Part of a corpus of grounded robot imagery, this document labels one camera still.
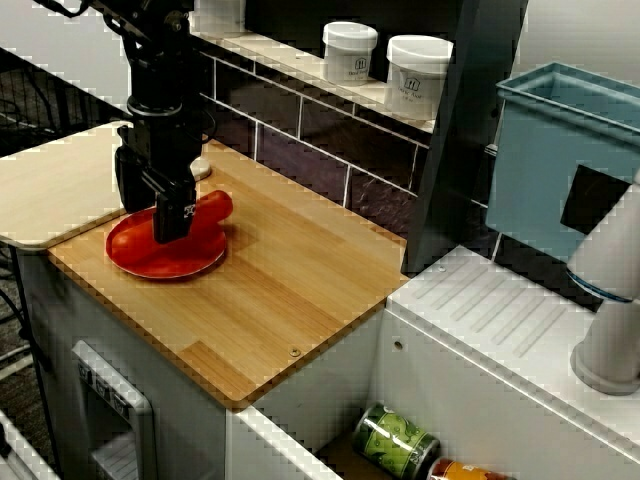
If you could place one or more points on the white metal stand frame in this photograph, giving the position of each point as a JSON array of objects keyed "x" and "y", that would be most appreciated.
[{"x": 20, "y": 450}]

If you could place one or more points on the grey toy ice dispenser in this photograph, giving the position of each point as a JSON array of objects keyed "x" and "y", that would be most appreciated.
[{"x": 115, "y": 400}]

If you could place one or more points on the white lidded jar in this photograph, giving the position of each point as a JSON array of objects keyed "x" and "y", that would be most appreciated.
[
  {"x": 417, "y": 80},
  {"x": 350, "y": 55}
]

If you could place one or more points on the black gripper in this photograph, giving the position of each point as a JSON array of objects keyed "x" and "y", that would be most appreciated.
[{"x": 165, "y": 145}]

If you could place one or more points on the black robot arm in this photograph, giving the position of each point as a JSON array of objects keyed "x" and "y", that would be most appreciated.
[{"x": 160, "y": 65}]

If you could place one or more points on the blue plastic bin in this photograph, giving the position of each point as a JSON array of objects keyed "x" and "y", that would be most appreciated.
[{"x": 530, "y": 175}]

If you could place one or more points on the light wooden cutting board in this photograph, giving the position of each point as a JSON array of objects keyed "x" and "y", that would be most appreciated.
[{"x": 50, "y": 190}]

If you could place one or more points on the long red pepper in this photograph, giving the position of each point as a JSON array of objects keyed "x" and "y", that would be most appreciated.
[{"x": 210, "y": 210}]

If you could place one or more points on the green pea can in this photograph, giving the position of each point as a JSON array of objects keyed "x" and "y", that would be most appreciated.
[{"x": 395, "y": 435}]

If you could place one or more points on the orange toy can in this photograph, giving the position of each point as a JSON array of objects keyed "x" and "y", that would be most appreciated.
[{"x": 465, "y": 472}]

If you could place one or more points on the grey toy faucet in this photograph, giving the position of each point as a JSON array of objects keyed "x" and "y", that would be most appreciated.
[{"x": 610, "y": 325}]

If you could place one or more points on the red round plate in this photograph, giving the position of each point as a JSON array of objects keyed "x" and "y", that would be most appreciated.
[{"x": 190, "y": 260}]

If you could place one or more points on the white toy sink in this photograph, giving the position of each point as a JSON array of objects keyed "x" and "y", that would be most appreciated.
[{"x": 475, "y": 300}]

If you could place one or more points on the dark grey vertical panel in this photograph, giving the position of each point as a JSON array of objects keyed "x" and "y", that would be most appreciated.
[{"x": 465, "y": 125}]

